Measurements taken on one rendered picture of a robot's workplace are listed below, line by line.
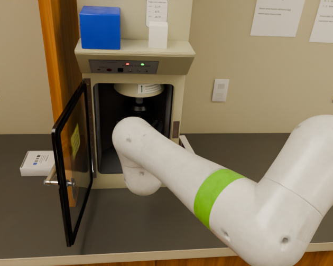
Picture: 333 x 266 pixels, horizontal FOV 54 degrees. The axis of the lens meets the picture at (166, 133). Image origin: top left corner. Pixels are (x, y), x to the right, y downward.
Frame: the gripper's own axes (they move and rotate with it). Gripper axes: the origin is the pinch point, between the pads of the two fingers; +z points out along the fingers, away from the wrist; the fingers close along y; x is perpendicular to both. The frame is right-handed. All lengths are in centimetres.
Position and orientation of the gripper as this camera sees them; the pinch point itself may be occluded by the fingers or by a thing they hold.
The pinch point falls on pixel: (139, 116)
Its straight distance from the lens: 122.0
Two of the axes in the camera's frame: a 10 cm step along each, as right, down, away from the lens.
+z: -1.1, -5.2, 8.5
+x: -0.6, 8.6, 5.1
